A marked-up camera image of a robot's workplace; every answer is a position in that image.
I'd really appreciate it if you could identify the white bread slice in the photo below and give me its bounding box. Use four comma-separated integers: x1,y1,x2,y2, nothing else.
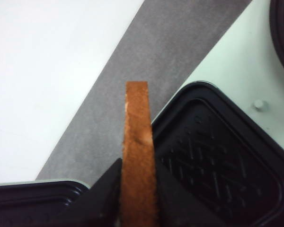
120,81,160,227

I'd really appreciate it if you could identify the black frying pan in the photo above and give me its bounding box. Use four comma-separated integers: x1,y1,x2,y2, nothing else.
269,0,284,67

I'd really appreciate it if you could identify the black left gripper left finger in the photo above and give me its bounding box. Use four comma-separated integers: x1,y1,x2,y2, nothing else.
49,158,123,227

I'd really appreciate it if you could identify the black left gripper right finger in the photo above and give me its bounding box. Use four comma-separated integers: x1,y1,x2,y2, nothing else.
152,163,218,227

